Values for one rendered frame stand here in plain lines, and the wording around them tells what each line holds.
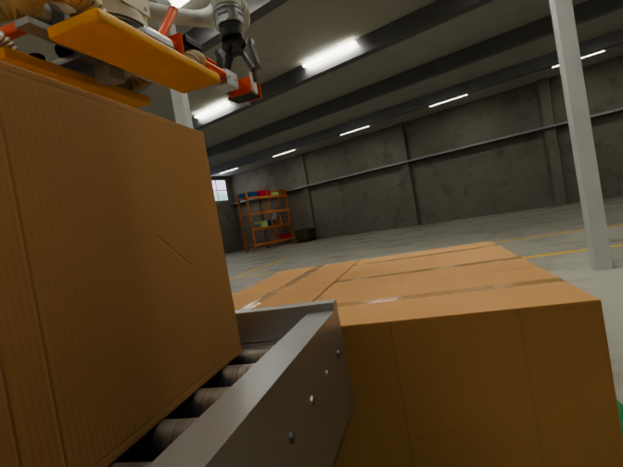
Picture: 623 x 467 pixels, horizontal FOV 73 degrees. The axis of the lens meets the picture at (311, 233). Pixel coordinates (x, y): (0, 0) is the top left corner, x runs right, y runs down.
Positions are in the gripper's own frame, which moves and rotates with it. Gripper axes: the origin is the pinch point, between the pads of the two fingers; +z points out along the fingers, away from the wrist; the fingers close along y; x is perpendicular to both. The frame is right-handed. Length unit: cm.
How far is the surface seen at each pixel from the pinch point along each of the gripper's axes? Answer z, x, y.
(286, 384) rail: 65, -82, 38
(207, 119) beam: -253, 796, -484
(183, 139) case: 30, -68, 20
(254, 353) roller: 68, -59, 21
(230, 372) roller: 68, -68, 22
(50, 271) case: 47, -96, 23
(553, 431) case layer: 91, -43, 69
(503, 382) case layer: 82, -43, 62
